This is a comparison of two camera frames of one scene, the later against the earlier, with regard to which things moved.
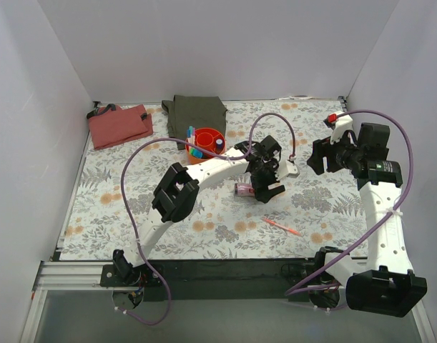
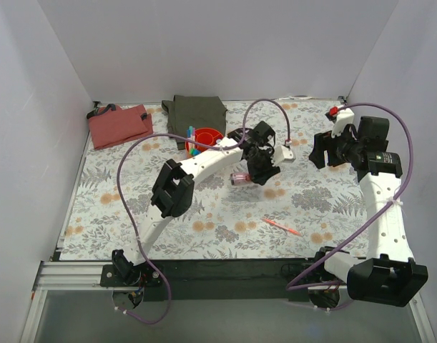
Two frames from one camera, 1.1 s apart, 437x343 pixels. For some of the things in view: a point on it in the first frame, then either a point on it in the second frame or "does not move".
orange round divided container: x=207 y=137 does not move
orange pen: x=290 y=230 does not move
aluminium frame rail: x=74 y=276 does not move
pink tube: x=244 y=189 to x=239 y=178
